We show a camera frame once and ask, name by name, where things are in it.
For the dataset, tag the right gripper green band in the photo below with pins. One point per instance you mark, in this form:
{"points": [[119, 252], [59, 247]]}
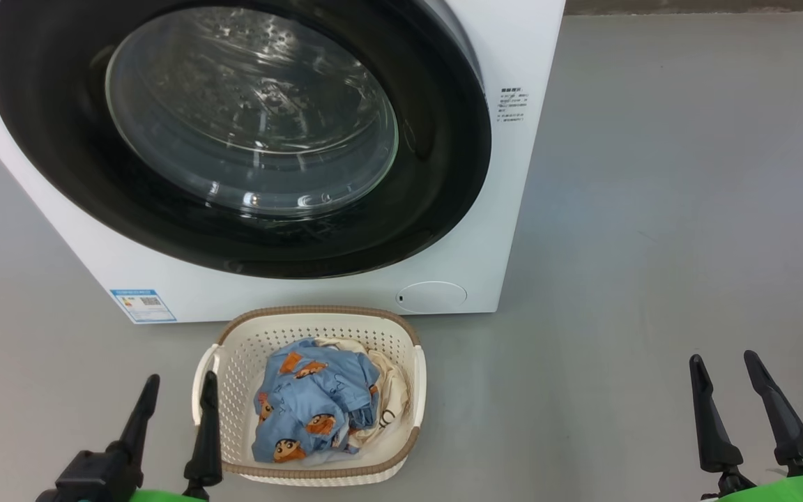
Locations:
{"points": [[785, 491]]}

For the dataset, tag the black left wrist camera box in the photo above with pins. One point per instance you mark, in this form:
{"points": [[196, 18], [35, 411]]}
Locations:
{"points": [[81, 481]]}

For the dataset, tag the white front-load washing machine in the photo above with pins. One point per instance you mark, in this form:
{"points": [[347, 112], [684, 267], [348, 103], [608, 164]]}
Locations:
{"points": [[513, 209]]}

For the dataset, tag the blue energy label sticker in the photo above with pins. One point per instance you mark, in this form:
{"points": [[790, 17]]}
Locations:
{"points": [[142, 305]]}

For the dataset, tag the round black glass washer door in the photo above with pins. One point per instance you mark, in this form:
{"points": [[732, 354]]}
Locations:
{"points": [[436, 160]]}

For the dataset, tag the cream white garment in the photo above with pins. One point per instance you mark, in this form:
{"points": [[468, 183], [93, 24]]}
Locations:
{"points": [[393, 390]]}

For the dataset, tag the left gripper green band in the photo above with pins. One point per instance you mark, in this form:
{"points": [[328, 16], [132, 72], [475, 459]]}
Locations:
{"points": [[157, 497]]}

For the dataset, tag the black text notice sticker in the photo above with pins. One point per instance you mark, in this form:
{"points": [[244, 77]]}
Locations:
{"points": [[514, 104]]}

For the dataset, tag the cream perforated laundry basket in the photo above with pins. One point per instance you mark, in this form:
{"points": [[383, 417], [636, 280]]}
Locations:
{"points": [[234, 376]]}

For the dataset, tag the blue cartoon-print garment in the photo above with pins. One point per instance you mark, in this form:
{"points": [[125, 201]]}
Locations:
{"points": [[311, 404]]}

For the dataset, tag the round white filter cover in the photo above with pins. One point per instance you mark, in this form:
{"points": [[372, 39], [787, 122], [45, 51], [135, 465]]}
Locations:
{"points": [[433, 297]]}

